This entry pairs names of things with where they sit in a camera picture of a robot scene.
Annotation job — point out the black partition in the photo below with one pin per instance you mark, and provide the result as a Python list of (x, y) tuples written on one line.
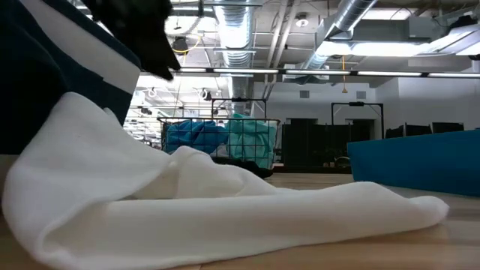
[(318, 146)]

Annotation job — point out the blue plastic bin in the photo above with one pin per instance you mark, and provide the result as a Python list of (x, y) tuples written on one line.
[(412, 161)]

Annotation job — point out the black monitor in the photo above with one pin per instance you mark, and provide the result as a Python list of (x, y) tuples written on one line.
[(448, 127), (394, 132), (418, 129)]

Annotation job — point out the wall vent grille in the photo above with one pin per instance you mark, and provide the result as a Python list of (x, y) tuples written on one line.
[(360, 95), (304, 94)]

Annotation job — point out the grey rectangular air duct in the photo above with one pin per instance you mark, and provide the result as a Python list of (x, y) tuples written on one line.
[(375, 30)]

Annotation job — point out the navy white fabric bin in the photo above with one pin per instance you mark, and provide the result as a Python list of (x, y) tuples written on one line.
[(37, 93)]

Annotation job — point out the LED light bar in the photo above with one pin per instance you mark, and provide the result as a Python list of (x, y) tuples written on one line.
[(243, 70)]

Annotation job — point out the black background rig frame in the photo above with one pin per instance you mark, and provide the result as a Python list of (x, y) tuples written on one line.
[(356, 104)]

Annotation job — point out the silver round air duct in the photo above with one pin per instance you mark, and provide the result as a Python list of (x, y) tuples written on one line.
[(348, 15), (234, 33)]

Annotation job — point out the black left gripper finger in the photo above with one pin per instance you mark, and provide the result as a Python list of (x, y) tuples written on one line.
[(157, 48)]

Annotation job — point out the round ceiling fixture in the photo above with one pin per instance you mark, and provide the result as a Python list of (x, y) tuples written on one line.
[(302, 20)]

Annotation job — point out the white cloth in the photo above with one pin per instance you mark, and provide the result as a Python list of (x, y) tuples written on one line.
[(187, 225)]

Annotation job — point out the navy dotted cloth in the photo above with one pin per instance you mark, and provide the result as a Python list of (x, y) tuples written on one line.
[(247, 168)]

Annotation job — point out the blue fleece cloth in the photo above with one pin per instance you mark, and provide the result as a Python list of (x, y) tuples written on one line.
[(195, 135)]

